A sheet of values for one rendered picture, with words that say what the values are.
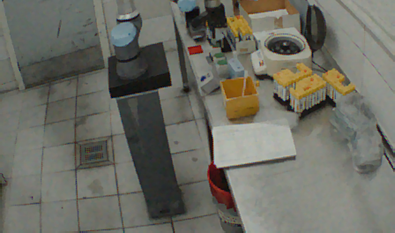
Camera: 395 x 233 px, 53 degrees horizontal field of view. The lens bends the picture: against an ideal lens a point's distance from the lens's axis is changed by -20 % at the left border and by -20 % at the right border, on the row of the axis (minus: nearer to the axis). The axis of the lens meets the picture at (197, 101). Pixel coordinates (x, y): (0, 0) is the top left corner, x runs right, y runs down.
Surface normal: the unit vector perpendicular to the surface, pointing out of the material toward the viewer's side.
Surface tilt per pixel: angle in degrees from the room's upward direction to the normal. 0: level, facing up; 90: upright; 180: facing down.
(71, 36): 90
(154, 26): 90
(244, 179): 0
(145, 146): 90
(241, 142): 1
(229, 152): 0
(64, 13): 90
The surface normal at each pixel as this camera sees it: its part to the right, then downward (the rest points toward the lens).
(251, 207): -0.11, -0.80
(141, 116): 0.18, 0.57
